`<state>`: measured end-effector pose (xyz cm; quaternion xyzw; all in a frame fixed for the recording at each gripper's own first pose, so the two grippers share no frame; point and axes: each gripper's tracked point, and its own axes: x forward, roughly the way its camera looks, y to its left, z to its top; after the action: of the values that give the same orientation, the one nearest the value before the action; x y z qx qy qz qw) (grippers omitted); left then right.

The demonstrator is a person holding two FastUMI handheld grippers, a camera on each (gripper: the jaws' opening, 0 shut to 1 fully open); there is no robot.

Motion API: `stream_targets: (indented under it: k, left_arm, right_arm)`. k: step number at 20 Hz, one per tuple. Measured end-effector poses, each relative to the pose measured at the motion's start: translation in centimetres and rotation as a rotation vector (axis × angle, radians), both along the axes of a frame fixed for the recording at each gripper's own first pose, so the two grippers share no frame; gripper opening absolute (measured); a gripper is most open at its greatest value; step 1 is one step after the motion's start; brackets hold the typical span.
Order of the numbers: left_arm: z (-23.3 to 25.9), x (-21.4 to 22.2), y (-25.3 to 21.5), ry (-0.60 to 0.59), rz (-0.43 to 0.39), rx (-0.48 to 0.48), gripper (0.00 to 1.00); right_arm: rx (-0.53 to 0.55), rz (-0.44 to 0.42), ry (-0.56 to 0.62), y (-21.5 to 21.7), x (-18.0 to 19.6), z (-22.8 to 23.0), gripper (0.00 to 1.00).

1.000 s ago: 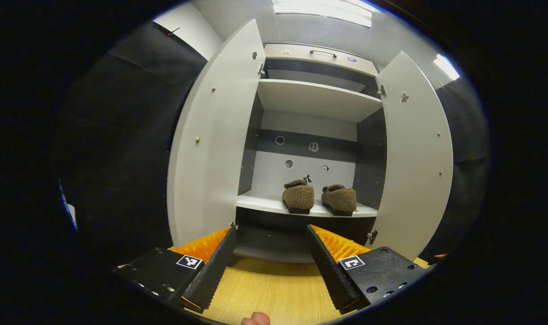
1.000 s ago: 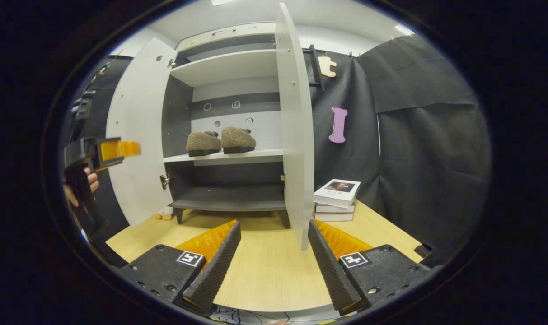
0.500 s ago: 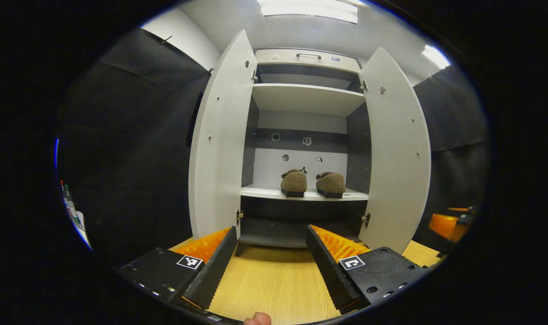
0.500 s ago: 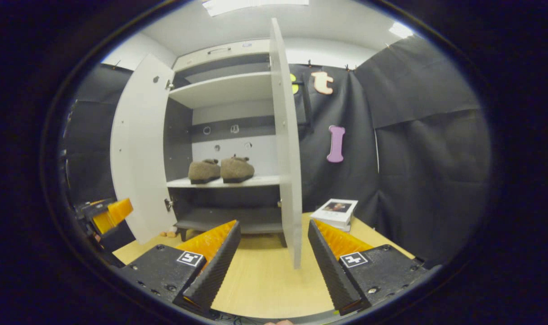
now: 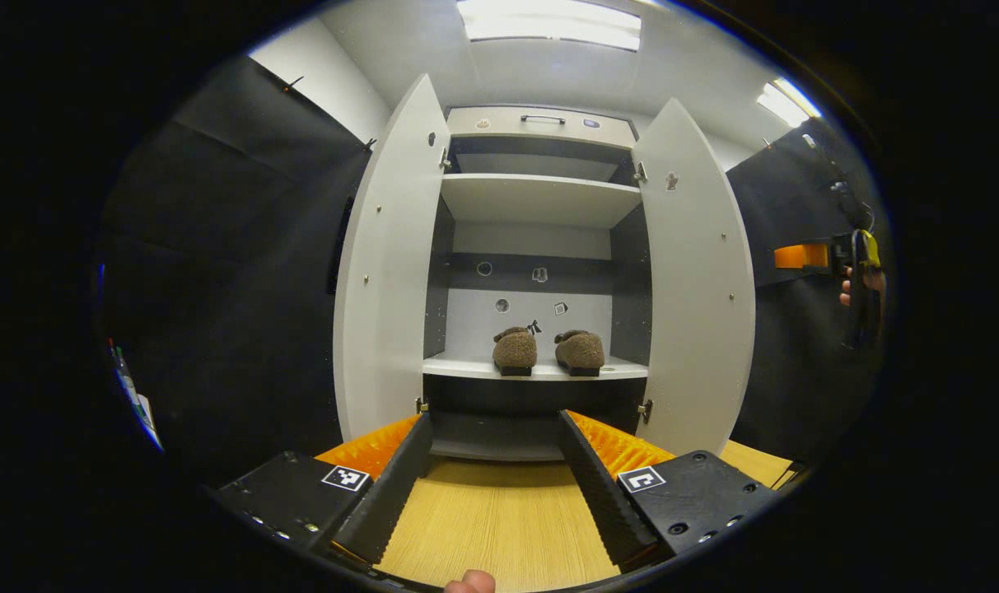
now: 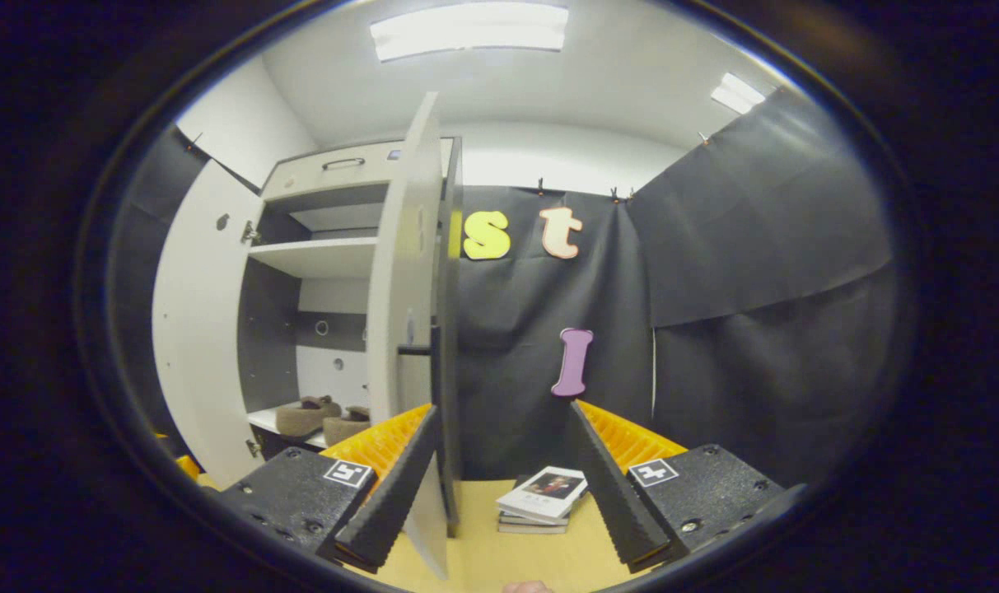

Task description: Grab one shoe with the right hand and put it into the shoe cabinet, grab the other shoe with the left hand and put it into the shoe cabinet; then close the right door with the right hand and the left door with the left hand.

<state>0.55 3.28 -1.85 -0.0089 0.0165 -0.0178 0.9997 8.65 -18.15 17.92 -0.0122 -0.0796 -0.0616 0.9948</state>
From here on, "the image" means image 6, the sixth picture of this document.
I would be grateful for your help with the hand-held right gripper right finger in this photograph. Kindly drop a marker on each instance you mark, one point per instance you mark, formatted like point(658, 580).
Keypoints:
point(610, 502)

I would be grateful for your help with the small ceiling light panel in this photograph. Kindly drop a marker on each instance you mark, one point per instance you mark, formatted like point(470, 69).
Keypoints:
point(738, 92)

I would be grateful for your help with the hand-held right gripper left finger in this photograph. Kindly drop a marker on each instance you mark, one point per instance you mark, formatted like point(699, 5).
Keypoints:
point(392, 498)

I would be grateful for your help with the brown fuzzy shoe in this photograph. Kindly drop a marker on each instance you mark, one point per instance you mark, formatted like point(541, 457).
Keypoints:
point(347, 428)
point(301, 416)

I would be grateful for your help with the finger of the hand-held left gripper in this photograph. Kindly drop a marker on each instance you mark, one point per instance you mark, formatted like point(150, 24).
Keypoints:
point(189, 467)

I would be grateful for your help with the black backdrop cloth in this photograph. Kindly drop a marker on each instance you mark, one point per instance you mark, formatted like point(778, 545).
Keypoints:
point(754, 371)

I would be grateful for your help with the white cabinet drawer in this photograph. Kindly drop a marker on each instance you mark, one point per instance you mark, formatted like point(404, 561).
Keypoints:
point(301, 177)

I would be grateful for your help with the thin grey book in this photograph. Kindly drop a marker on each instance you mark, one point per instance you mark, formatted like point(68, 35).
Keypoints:
point(532, 527)

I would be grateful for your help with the large ceiling light panel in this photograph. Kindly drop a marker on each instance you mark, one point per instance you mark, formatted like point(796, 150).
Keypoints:
point(466, 29)

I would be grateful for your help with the white shoe cabinet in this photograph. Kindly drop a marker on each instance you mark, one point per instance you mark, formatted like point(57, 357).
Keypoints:
point(318, 255)

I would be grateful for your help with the white cabinet door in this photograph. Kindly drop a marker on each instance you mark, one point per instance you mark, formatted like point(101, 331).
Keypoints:
point(203, 329)
point(400, 247)

